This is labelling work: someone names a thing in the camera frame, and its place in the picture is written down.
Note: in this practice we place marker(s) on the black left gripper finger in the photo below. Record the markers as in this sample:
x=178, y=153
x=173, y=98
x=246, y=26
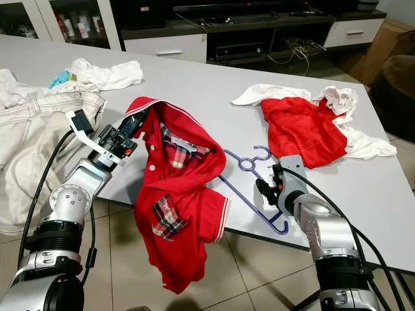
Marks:
x=135, y=121

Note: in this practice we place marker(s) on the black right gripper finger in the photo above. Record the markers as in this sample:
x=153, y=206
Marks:
x=268, y=199
x=263, y=186

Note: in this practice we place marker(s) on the purple plastic hanger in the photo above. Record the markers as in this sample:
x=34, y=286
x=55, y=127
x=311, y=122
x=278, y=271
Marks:
x=253, y=205

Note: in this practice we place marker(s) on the red knit garment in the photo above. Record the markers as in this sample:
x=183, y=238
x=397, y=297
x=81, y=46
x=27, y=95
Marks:
x=301, y=129

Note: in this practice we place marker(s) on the cream jeans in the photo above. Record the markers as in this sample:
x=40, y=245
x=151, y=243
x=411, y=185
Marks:
x=39, y=162

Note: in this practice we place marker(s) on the red polo shirt plaid patch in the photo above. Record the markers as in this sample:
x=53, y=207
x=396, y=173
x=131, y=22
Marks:
x=181, y=246

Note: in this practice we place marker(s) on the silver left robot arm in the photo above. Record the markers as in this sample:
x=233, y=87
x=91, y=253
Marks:
x=68, y=214

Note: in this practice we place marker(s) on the wooden TV stand white drawer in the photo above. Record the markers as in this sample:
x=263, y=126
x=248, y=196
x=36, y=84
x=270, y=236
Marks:
x=162, y=48

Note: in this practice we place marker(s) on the red white bottle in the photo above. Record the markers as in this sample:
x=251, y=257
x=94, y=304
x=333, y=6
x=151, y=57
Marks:
x=97, y=24

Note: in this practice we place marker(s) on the white crumpled cloth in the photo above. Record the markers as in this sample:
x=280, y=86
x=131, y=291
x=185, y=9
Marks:
x=343, y=98

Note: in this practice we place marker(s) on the black set-top box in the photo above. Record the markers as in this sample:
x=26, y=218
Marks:
x=237, y=52

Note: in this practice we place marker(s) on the white glass-door cabinet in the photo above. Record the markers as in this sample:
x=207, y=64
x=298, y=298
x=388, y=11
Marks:
x=39, y=6

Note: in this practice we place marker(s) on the brown chair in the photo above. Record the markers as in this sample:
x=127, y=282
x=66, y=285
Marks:
x=395, y=97

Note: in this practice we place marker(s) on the black television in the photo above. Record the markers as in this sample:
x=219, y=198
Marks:
x=266, y=5

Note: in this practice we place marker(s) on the cardboard box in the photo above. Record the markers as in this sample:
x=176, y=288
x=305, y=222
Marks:
x=386, y=48

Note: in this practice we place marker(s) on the white round device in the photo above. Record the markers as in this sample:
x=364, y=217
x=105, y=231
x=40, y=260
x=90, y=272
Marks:
x=367, y=4

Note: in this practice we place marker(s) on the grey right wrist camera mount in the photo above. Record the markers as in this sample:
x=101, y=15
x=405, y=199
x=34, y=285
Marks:
x=292, y=178

